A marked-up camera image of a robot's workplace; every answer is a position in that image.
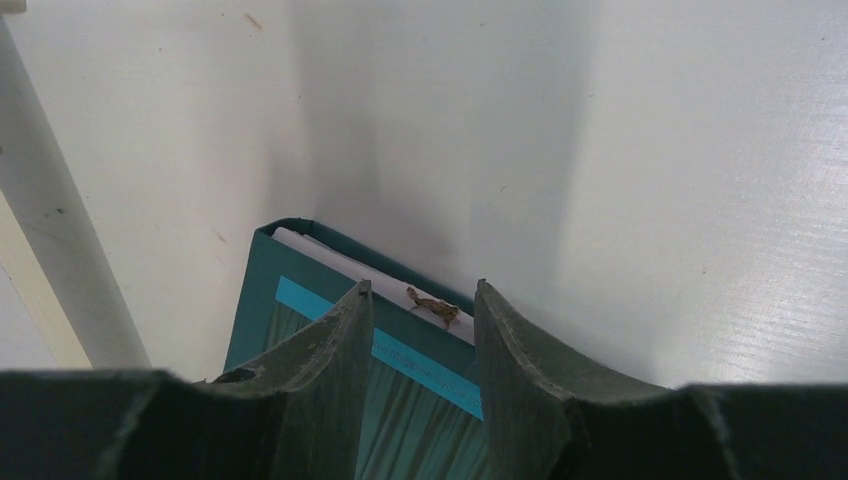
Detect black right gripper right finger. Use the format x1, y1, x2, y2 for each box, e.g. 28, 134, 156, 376
474, 280, 847, 479

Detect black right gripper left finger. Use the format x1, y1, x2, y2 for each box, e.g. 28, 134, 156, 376
1, 281, 374, 479

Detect teal Humor book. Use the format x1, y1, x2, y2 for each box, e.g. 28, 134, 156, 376
224, 218, 491, 479

